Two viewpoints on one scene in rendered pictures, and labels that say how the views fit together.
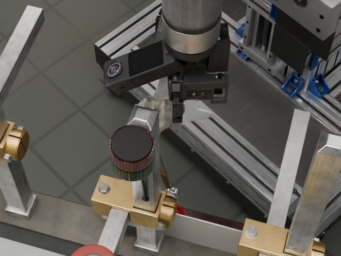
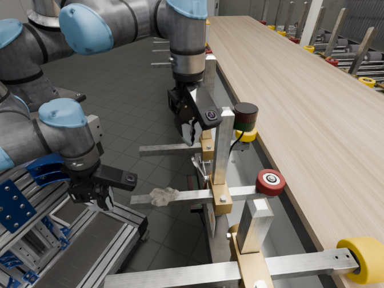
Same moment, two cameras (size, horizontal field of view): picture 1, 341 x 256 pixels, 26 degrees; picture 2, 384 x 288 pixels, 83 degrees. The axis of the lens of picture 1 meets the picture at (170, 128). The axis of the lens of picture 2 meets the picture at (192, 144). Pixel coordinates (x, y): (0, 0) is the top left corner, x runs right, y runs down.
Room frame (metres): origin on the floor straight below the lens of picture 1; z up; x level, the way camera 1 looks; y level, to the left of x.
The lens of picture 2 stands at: (0.79, 0.42, 1.39)
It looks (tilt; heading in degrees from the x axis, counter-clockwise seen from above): 40 degrees down; 248
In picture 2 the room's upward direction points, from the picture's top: straight up
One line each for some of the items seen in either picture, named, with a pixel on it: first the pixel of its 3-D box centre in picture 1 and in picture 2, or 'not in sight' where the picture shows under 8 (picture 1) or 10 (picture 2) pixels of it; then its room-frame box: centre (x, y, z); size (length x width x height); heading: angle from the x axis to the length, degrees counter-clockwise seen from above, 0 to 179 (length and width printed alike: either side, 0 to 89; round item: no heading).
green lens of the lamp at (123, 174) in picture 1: (132, 157); (243, 120); (0.50, 0.05, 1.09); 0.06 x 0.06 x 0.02
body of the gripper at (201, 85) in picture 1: (195, 61); (187, 93); (0.62, -0.03, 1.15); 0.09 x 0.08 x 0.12; 93
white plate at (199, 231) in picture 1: (169, 223); (207, 196); (0.56, 0.00, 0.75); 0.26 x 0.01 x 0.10; 74
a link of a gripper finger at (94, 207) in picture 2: not in sight; (99, 207); (0.90, -0.01, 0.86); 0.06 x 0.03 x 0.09; 164
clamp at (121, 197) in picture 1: (134, 205); (219, 190); (0.55, 0.06, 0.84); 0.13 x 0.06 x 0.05; 74
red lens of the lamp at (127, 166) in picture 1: (132, 148); (245, 112); (0.50, 0.05, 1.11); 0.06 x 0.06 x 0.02
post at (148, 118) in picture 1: (147, 196); (218, 176); (0.54, 0.04, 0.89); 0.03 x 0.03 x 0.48; 74
